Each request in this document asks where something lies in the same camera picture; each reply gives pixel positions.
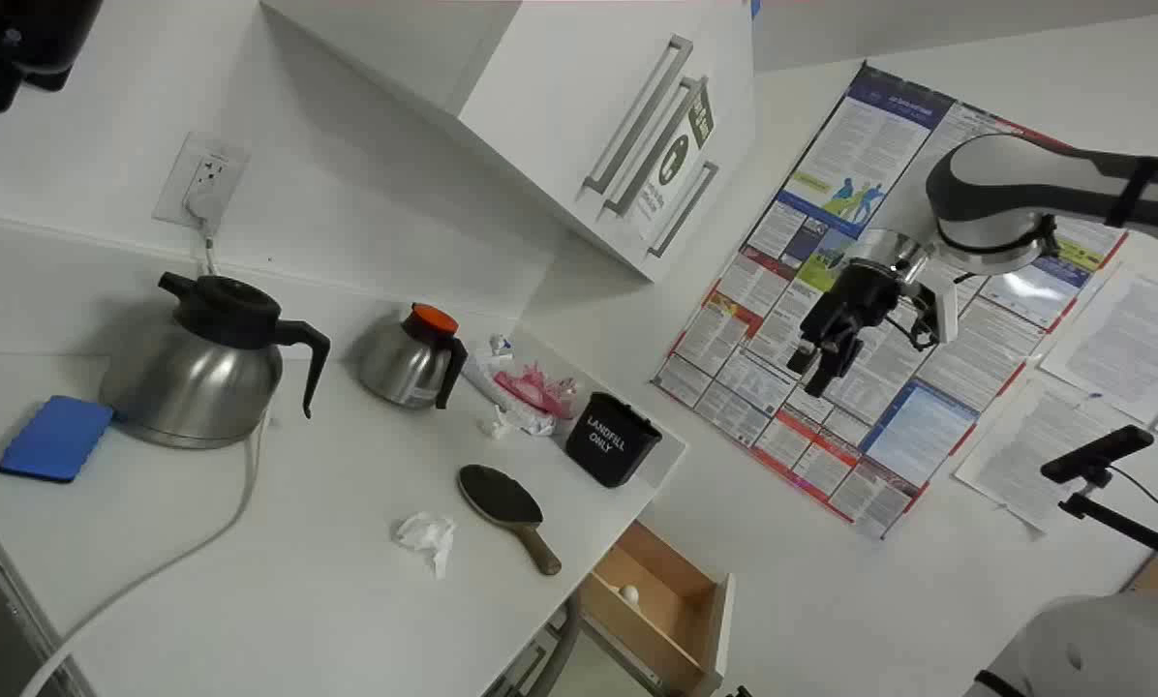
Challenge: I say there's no short silver cabinet handle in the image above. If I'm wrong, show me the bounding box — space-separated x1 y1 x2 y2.
642 157 726 260

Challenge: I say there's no dark paddle wooden handle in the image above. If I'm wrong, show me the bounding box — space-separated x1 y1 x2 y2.
453 462 567 579

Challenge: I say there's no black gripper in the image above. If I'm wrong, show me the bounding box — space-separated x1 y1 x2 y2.
786 257 914 399

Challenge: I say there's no large steel carafe black lid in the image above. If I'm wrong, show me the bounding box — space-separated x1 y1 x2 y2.
94 268 335 451

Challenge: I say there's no silver lower cabinet handle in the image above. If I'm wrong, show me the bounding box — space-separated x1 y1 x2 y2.
497 601 586 697

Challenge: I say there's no crumpled white paper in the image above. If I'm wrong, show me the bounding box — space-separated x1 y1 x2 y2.
388 506 462 579

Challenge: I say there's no black bar camera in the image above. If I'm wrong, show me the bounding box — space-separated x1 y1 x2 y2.
1037 423 1158 489

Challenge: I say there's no white wall outlet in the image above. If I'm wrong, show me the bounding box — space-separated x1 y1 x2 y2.
153 129 253 241

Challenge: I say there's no white wall cabinet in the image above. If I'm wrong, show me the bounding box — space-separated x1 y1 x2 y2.
260 0 764 285

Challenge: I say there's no blue sponge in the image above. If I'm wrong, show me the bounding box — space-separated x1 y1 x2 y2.
0 392 116 489

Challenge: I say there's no black coffee machine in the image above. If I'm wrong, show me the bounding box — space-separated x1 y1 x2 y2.
0 0 107 116

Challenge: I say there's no green white sticker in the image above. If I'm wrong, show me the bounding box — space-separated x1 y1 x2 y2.
650 109 719 222

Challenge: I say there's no pink packets plastic bag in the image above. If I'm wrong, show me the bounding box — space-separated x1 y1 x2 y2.
482 328 591 430

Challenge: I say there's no long silver cabinet handle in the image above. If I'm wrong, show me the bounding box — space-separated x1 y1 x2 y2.
601 75 713 222
577 32 699 200

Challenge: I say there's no white power cable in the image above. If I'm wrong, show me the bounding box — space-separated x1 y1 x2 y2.
16 189 269 697

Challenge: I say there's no black plastic container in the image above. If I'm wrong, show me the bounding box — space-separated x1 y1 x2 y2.
563 388 668 492

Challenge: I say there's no white printed paper sheet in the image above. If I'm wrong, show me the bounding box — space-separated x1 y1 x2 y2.
949 368 1158 534
1037 264 1158 430

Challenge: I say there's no open wooden drawer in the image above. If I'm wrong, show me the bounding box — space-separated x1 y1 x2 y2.
575 517 735 697

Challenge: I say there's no large colourful wall poster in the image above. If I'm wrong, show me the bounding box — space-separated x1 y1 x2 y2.
650 59 1131 547

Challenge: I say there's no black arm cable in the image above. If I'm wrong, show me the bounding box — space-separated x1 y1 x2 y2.
1108 152 1158 335

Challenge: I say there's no small steel carafe orange lid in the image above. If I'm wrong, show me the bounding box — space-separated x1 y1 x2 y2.
345 298 471 415

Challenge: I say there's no black camera tripod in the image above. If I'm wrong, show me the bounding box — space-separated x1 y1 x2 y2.
1054 470 1158 573

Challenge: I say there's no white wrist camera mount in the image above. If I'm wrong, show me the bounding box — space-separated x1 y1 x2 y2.
903 249 963 351

